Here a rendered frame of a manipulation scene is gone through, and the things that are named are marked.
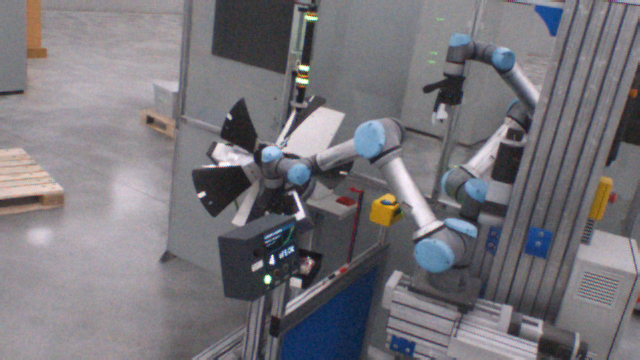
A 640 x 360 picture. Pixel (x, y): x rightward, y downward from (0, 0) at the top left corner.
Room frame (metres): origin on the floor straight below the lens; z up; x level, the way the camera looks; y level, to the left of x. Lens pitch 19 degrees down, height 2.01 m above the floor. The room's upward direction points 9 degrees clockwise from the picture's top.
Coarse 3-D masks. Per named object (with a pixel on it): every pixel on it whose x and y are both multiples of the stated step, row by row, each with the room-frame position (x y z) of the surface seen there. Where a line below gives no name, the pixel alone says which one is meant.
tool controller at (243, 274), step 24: (264, 216) 1.81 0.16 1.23; (288, 216) 1.80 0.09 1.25; (240, 240) 1.58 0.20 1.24; (264, 240) 1.64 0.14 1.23; (288, 240) 1.74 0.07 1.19; (240, 264) 1.58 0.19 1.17; (264, 264) 1.62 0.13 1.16; (288, 264) 1.73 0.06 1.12; (240, 288) 1.57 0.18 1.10; (264, 288) 1.60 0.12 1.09
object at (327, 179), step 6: (348, 162) 2.50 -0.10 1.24; (336, 168) 2.44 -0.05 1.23; (342, 168) 2.45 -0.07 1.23; (348, 168) 2.45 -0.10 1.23; (324, 174) 2.39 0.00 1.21; (330, 174) 2.40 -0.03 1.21; (336, 174) 2.40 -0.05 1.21; (342, 174) 2.40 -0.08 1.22; (318, 180) 2.36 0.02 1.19; (324, 180) 2.36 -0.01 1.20; (330, 180) 2.36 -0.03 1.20; (336, 180) 2.36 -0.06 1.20; (342, 180) 2.36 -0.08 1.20; (330, 186) 2.33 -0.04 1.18; (336, 186) 2.33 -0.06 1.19
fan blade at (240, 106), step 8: (240, 104) 2.73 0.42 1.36; (232, 112) 2.74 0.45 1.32; (240, 112) 2.71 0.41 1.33; (232, 120) 2.73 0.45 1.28; (240, 120) 2.69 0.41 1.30; (248, 120) 2.66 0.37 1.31; (224, 128) 2.75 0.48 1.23; (232, 128) 2.72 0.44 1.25; (240, 128) 2.68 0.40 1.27; (248, 128) 2.64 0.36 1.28; (224, 136) 2.74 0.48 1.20; (232, 136) 2.71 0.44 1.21; (240, 136) 2.68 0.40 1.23; (248, 136) 2.64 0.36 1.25; (256, 136) 2.60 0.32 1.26; (240, 144) 2.68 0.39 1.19; (248, 144) 2.64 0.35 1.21; (248, 152) 2.65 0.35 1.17
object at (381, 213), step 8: (376, 200) 2.56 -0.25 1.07; (392, 200) 2.59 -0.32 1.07; (376, 208) 2.52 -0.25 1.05; (384, 208) 2.51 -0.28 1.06; (392, 208) 2.49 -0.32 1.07; (376, 216) 2.52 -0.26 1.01; (384, 216) 2.50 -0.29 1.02; (392, 216) 2.50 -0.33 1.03; (400, 216) 2.59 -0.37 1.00; (384, 224) 2.50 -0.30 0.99; (392, 224) 2.52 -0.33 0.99
